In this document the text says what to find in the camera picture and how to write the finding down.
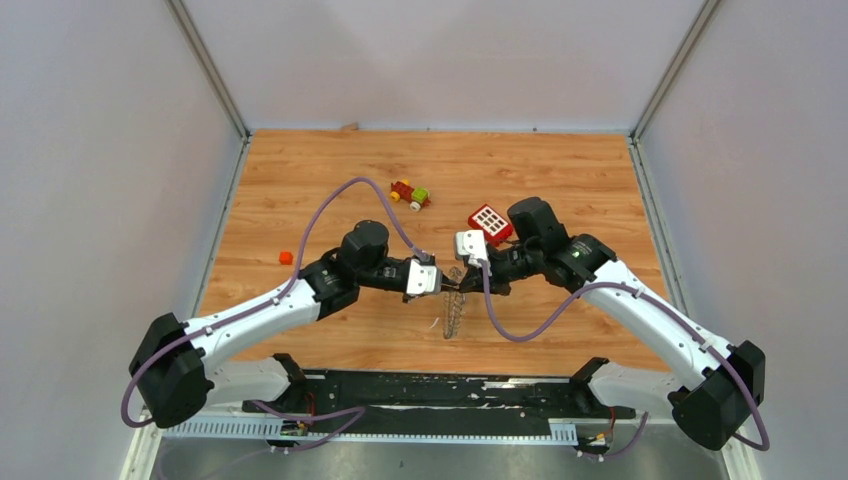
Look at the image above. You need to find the red white window brick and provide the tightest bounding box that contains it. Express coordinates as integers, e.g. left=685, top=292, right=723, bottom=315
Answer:
left=467, top=204, right=514, bottom=247

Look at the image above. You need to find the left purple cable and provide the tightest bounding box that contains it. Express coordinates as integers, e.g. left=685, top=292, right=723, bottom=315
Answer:
left=120, top=176, right=435, bottom=453

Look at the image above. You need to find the toy brick car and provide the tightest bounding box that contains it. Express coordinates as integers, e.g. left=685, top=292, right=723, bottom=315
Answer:
left=389, top=179, right=432, bottom=212

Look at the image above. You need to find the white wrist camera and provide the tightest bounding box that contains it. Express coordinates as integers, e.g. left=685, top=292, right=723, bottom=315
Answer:
left=454, top=229, right=489, bottom=268
left=405, top=258, right=443, bottom=297

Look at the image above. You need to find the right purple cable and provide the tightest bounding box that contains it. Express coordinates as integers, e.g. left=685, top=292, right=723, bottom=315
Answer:
left=480, top=261, right=771, bottom=462

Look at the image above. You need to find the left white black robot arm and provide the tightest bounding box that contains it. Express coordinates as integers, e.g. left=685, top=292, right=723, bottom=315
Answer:
left=128, top=220, right=458, bottom=429

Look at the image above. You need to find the grey slotted cable duct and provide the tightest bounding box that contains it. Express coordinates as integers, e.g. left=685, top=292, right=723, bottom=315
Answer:
left=162, top=415, right=579, bottom=446

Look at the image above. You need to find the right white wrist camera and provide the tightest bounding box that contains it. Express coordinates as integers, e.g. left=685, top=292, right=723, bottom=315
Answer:
left=454, top=229, right=489, bottom=268

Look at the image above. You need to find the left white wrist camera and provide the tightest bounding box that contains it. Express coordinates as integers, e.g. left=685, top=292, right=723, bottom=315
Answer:
left=405, top=258, right=443, bottom=297

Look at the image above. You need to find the purple cable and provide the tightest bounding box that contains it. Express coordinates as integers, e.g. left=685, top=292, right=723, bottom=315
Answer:
left=480, top=261, right=771, bottom=462
left=120, top=176, right=435, bottom=453

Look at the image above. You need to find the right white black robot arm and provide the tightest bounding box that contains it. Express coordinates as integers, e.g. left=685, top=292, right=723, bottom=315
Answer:
left=454, top=197, right=771, bottom=452

